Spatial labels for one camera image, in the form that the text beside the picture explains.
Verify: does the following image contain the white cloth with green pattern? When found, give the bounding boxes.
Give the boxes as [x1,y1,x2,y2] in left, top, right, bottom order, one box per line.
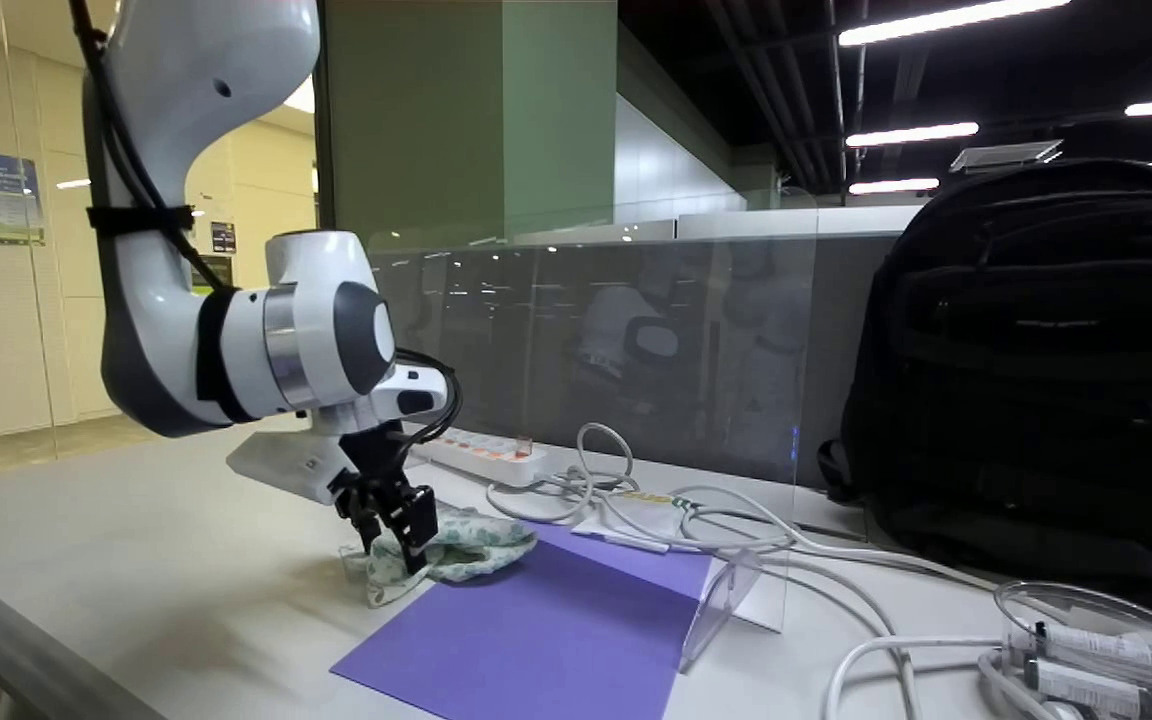
[366,500,538,607]

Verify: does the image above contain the ceiling vent panel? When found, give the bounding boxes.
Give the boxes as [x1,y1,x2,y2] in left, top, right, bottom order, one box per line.
[949,139,1066,175]

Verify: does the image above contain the white tube with dark cap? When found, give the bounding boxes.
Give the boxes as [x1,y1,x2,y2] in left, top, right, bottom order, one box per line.
[1020,657,1152,720]
[1029,619,1152,682]

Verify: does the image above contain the purple paper sheet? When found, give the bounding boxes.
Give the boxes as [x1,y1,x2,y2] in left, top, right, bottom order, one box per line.
[330,520,714,720]

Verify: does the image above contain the clear glass board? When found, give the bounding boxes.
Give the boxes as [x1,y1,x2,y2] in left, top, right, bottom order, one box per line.
[338,188,819,674]

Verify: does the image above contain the long white cable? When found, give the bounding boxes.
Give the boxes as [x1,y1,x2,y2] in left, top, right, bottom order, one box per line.
[591,484,1012,720]

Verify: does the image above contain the white power strip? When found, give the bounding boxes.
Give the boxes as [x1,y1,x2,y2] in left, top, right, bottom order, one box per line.
[410,427,549,490]

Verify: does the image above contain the looped white cable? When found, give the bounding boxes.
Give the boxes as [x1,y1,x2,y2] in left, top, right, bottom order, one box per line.
[485,421,639,525]

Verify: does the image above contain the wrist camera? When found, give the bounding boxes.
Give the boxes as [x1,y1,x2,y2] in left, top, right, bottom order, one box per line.
[226,428,359,507]

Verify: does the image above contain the grey desk partition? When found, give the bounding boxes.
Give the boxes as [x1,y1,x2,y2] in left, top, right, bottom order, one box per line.
[366,232,902,493]

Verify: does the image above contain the white packet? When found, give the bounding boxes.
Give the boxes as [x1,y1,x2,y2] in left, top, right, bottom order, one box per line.
[570,489,699,557]

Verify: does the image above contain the black backpack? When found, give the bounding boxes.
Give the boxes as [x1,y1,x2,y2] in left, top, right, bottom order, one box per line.
[816,157,1152,615]

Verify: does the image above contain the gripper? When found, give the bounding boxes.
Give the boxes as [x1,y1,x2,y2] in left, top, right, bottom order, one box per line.
[331,420,440,577]

